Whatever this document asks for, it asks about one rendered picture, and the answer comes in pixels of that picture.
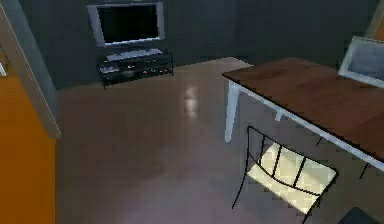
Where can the black television stand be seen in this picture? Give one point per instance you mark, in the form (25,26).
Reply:
(136,66)

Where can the grey flat television set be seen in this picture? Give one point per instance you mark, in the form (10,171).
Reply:
(128,23)

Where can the brown table with white legs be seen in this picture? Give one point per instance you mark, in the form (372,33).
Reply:
(320,96)

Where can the orange room door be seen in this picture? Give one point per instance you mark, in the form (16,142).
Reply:
(23,143)

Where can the dark chair seat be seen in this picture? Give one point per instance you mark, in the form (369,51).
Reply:
(358,217)

